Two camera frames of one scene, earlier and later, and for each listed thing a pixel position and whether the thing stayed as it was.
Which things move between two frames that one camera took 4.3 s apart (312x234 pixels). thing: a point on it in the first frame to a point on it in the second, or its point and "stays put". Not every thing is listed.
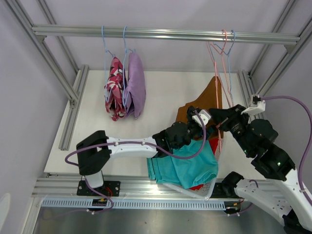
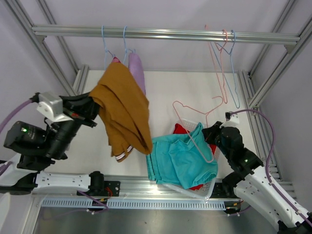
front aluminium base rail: [132, 186] stays put
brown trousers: [211, 97] to [125, 107]
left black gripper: [189, 116] to [84, 106]
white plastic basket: [205, 192] stays put
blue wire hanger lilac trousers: [124, 64] stays put
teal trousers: [190, 165] stays put
